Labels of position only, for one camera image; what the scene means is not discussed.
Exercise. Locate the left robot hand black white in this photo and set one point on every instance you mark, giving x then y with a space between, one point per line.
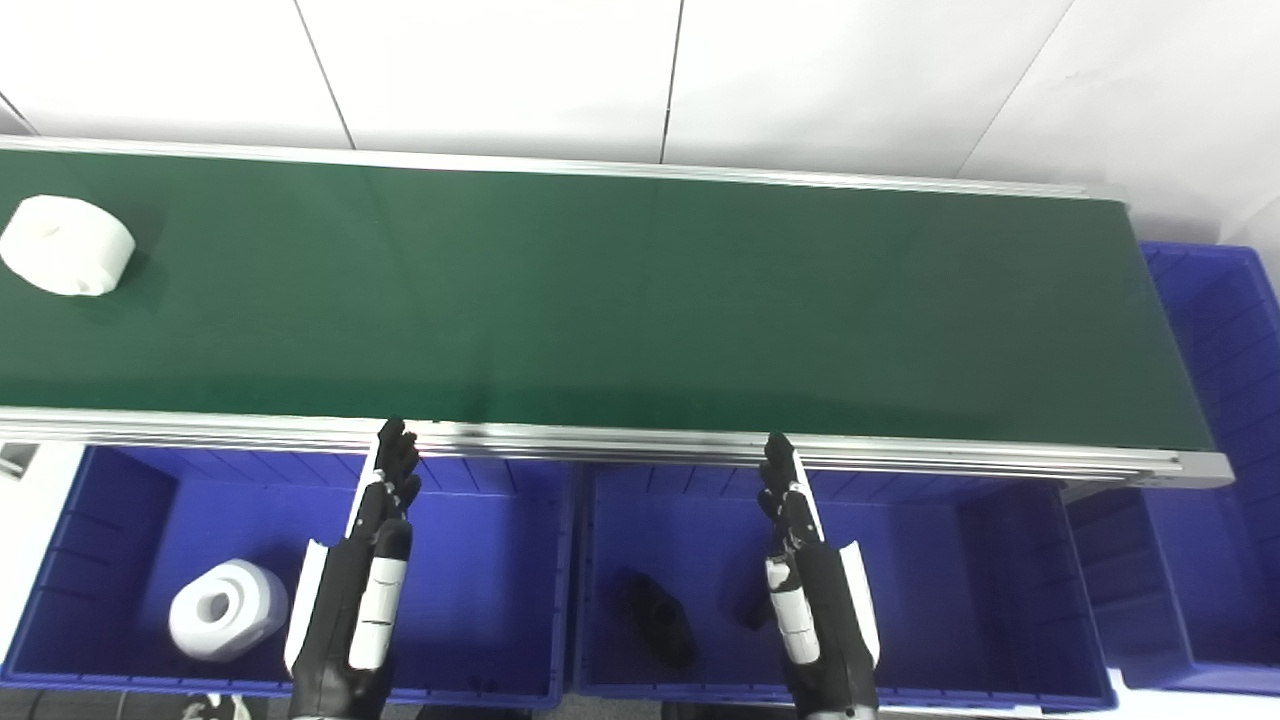
340 620

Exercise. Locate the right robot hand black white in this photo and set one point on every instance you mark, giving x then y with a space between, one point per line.
825 620

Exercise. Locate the white cylindrical plastic part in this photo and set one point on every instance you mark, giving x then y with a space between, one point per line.
65 245
245 600

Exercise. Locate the blue plastic bin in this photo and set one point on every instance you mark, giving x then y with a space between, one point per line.
470 590
930 600
1220 360

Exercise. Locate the black plastic part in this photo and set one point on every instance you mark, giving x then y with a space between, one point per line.
662 620

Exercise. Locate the green conveyor belt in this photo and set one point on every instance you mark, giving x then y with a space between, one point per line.
620 300
600 442

